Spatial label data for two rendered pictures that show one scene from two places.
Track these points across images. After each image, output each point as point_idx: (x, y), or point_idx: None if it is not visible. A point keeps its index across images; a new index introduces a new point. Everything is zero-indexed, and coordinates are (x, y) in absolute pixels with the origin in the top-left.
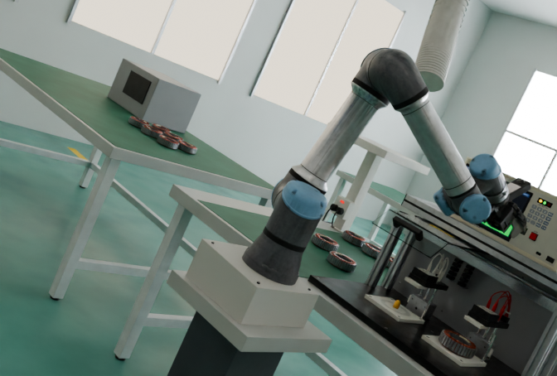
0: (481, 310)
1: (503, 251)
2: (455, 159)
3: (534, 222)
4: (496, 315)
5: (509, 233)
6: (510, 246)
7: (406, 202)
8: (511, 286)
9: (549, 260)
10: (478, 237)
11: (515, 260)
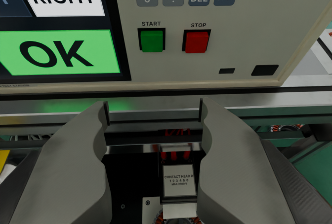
0: (179, 200)
1: (144, 118)
2: None
3: None
4: (196, 177)
5: (115, 63)
6: (142, 87)
7: None
8: (201, 148)
9: (262, 73)
10: (56, 120)
11: (186, 119)
